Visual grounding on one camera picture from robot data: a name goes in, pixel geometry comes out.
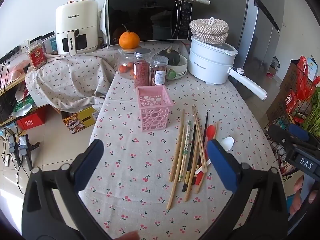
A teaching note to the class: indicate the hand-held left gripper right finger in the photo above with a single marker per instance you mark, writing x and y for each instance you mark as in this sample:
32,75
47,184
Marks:
220,160

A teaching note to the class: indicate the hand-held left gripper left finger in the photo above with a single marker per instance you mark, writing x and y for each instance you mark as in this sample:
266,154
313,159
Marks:
92,155

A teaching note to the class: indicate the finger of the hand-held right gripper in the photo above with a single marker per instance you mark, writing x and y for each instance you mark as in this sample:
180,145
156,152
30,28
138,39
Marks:
280,135
298,132

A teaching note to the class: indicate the white plastic spoon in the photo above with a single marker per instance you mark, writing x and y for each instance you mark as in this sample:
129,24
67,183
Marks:
227,143

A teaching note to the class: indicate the red plastic spoon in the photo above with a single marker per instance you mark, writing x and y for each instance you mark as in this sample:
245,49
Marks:
210,131

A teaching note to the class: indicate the pink plastic utensil basket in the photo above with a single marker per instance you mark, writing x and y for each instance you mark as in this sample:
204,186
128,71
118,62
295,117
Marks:
155,115

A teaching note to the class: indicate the person's right hand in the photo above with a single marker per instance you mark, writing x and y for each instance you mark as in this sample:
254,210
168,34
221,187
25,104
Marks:
298,195

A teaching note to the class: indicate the person's left hand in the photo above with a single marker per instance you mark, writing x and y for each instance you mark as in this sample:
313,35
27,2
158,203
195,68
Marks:
128,236

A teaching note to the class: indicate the green leafy vegetables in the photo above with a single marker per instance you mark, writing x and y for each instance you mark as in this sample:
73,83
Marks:
313,115

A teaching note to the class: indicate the brown cardboard box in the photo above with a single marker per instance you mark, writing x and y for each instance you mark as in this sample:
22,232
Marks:
277,100

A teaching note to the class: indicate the printed pale chopstick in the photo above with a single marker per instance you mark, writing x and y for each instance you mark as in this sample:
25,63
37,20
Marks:
186,150

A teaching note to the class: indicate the yellow printed cardboard box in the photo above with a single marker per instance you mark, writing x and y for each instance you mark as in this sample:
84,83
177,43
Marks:
82,121

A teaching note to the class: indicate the red snack packets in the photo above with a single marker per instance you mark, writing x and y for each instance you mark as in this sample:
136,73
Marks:
302,85

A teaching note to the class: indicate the black grey device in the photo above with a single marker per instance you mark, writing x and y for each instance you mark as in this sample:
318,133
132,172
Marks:
12,147
25,147

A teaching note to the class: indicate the red box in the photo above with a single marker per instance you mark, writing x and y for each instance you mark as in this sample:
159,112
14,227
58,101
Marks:
32,121

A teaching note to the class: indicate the draped cherry print cloth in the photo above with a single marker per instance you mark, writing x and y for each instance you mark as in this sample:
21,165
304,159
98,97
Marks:
70,75

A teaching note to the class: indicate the white electric cooking pot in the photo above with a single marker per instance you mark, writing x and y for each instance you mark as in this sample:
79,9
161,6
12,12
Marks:
207,65

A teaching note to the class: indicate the jar of red berries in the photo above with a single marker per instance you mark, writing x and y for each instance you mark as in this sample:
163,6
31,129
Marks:
142,72

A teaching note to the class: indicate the white bowl with green knob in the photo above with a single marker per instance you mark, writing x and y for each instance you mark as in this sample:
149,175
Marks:
181,70

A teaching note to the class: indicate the glass jar of tangerines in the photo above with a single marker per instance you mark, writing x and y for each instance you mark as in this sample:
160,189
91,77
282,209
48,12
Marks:
125,62

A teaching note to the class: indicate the silver refrigerator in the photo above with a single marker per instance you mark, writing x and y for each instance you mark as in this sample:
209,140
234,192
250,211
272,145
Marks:
260,30

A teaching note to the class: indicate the small jar of dried fruit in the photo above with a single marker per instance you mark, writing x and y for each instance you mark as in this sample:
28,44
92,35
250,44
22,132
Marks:
158,70

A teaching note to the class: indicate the red label plastic jar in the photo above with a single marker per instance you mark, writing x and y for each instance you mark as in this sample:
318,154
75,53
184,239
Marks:
37,57

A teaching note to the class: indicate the pink plastic bag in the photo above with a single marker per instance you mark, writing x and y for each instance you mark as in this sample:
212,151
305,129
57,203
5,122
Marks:
15,72

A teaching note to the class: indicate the dark green squash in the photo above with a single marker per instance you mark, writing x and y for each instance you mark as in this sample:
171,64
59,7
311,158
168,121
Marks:
170,56

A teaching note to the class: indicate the dark packet boxes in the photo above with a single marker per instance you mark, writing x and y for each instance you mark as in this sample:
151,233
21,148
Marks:
51,43

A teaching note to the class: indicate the orange tangerine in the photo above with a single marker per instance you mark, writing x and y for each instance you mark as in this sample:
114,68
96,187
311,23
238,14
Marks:
129,40

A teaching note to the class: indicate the white air fryer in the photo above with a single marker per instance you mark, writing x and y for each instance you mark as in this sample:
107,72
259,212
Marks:
77,17

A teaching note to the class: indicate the black microwave oven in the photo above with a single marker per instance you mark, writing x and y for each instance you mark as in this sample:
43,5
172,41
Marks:
140,17

